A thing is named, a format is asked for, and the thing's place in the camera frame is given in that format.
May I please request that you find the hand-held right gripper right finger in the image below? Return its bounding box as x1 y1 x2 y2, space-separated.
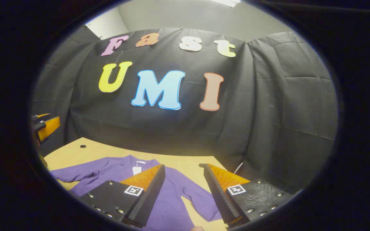
203 163 294 229

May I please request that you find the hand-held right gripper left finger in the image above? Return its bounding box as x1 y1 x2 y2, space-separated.
78 164 166 229

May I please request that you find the purple knit cardigan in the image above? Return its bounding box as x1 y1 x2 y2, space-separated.
50 155 223 231

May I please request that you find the black backdrop cloth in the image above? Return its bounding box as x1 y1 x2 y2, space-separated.
31 27 338 193

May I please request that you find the large ceiling light panel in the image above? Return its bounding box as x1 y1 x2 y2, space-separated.
211 0 241 7

